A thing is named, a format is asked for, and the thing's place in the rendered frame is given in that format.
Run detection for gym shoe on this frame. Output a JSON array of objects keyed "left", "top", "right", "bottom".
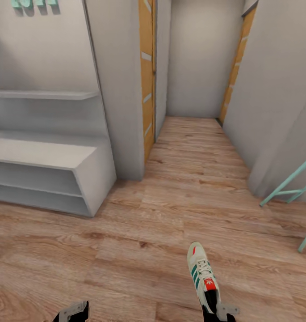
[{"left": 187, "top": 241, "right": 221, "bottom": 314}]

